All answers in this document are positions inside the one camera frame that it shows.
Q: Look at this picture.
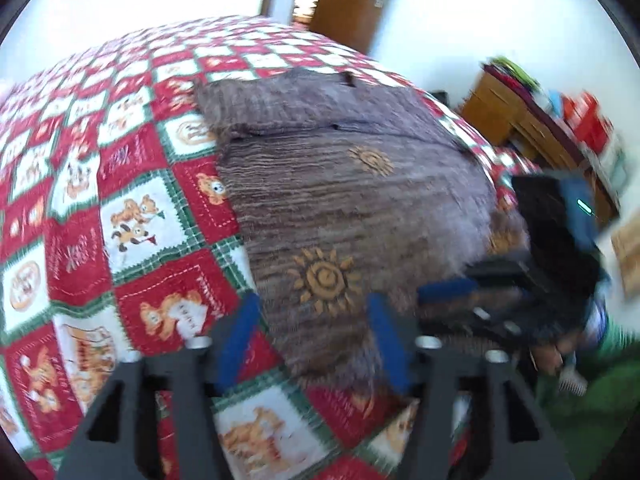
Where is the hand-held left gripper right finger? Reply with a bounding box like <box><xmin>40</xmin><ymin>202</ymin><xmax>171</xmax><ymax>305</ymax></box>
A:
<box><xmin>366</xmin><ymin>291</ymin><xmax>573</xmax><ymax>480</ymax></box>

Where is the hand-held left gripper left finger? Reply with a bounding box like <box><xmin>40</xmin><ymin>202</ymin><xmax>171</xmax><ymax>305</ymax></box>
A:
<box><xmin>57</xmin><ymin>291</ymin><xmax>264</xmax><ymax>480</ymax></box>

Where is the green cloth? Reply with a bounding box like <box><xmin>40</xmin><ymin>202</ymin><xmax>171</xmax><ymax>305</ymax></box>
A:
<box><xmin>535</xmin><ymin>310</ymin><xmax>640</xmax><ymax>461</ymax></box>

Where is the tall red gift box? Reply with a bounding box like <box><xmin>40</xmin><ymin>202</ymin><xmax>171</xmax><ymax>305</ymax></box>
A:
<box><xmin>562</xmin><ymin>91</ymin><xmax>613</xmax><ymax>151</ymax></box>

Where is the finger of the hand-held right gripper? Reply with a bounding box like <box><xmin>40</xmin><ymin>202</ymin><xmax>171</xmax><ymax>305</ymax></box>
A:
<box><xmin>417</xmin><ymin>259</ymin><xmax>533</xmax><ymax>306</ymax></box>
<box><xmin>420</xmin><ymin>302</ymin><xmax>532</xmax><ymax>348</ymax></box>

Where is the brown knit sweater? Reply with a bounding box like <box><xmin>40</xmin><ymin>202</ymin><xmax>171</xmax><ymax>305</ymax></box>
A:
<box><xmin>192</xmin><ymin>69</ymin><xmax>531</xmax><ymax>396</ymax></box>

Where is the wooden desk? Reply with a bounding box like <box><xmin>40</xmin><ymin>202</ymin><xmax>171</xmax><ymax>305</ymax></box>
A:
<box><xmin>460</xmin><ymin>70</ymin><xmax>618</xmax><ymax>226</ymax></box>

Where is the brown wooden door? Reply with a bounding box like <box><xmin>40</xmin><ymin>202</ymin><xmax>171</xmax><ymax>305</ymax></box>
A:
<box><xmin>307</xmin><ymin>0</ymin><xmax>403</xmax><ymax>56</ymax></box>

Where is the red checked printed blanket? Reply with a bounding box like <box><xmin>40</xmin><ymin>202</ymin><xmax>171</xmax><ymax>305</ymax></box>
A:
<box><xmin>0</xmin><ymin>14</ymin><xmax>551</xmax><ymax>480</ymax></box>

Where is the pile of folded clothes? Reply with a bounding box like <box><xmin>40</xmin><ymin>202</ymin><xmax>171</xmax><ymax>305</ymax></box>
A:
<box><xmin>480</xmin><ymin>57</ymin><xmax>541</xmax><ymax>93</ymax></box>

